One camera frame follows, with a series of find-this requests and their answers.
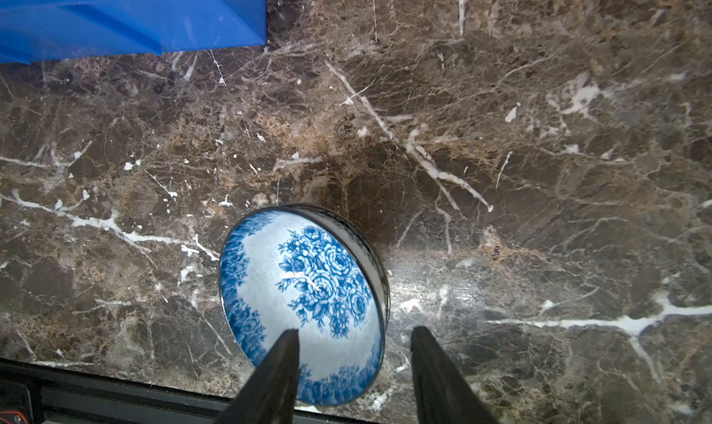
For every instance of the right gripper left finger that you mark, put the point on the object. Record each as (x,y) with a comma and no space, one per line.
(269,396)

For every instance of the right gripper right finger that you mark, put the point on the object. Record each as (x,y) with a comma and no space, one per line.
(441,393)

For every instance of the blue floral white bowl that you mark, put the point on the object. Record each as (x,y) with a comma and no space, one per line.
(307,268)

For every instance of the blue plastic bin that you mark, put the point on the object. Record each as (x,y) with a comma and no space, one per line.
(36,30)

